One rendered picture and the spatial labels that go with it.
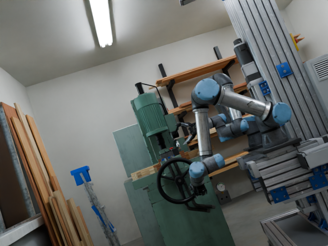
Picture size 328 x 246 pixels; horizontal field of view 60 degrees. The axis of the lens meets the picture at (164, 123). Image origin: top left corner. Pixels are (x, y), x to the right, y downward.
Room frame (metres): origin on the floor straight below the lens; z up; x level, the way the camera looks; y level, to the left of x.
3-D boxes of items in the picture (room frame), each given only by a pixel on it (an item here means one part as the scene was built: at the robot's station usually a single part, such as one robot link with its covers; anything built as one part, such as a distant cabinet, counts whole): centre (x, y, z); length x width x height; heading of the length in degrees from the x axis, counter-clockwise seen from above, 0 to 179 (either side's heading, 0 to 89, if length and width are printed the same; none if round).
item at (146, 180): (2.06, 0.06, 0.87); 0.61 x 0.30 x 0.06; 96
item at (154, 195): (2.28, 0.09, 0.76); 0.57 x 0.45 x 0.09; 6
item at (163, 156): (1.97, 0.04, 0.99); 0.13 x 0.11 x 0.06; 96
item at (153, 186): (2.10, 0.07, 0.82); 0.40 x 0.21 x 0.04; 96
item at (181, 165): (1.97, 0.05, 0.91); 0.15 x 0.14 x 0.09; 96
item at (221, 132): (2.01, -0.38, 0.99); 0.11 x 0.08 x 0.11; 60
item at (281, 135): (1.72, -0.58, 0.87); 0.15 x 0.15 x 0.10
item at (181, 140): (2.36, -0.06, 1.02); 0.09 x 0.07 x 0.12; 96
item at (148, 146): (2.45, 0.10, 1.16); 0.22 x 0.22 x 0.72; 6
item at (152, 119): (2.16, 0.07, 1.32); 0.18 x 0.18 x 0.31
